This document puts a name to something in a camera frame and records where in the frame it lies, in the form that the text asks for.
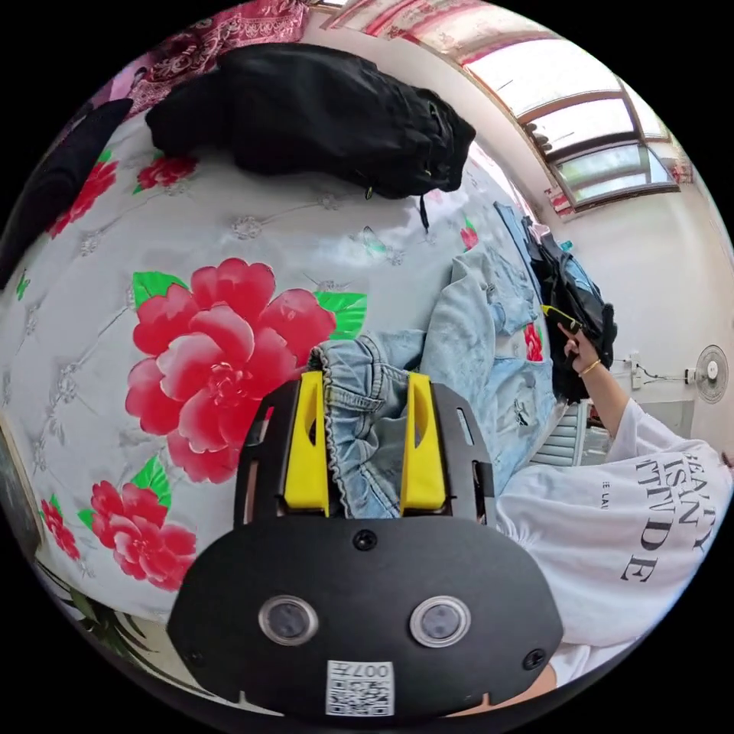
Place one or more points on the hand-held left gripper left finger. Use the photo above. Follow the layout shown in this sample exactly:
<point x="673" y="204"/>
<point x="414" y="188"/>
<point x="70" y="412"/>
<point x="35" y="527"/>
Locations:
<point x="304" y="459"/>

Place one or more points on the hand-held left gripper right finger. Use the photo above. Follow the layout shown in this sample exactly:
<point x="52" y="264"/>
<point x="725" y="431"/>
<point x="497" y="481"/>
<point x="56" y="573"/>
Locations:
<point x="425" y="464"/>

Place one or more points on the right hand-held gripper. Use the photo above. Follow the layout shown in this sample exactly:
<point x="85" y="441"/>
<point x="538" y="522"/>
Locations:
<point x="571" y="328"/>

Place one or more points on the light blue jeans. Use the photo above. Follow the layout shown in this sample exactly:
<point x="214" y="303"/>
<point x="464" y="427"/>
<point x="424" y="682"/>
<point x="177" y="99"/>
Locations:
<point x="470" y="350"/>

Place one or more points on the person's right forearm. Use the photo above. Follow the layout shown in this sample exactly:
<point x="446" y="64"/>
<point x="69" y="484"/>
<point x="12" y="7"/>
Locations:
<point x="608" y="395"/>

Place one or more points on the person's right hand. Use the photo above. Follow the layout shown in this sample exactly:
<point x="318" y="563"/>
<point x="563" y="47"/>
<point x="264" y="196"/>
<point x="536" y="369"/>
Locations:
<point x="584" y="352"/>

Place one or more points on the pile of clothes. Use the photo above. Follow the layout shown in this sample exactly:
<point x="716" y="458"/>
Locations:
<point x="573" y="287"/>

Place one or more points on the bed with red flower sheet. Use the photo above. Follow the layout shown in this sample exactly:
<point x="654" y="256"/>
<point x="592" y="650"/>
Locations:
<point x="241" y="321"/>

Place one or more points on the white fan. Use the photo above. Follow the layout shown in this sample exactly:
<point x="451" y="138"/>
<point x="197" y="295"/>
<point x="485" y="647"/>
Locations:
<point x="712" y="373"/>

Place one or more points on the window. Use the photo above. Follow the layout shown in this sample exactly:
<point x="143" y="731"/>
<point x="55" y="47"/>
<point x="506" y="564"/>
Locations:
<point x="596" y="126"/>

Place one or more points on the person's body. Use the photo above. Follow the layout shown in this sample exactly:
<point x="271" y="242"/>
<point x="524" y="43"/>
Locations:
<point x="619" y="527"/>

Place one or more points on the black jacket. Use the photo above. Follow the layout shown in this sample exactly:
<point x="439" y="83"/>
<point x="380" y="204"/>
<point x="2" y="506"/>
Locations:
<point x="321" y="114"/>

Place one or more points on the pink patterned curtain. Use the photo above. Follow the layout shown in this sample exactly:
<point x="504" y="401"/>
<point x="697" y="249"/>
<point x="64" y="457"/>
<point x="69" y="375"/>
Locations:
<point x="436" y="23"/>

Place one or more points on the maroon patterned cloth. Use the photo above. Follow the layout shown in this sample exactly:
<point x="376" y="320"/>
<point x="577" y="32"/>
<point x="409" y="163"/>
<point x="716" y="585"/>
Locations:
<point x="229" y="28"/>

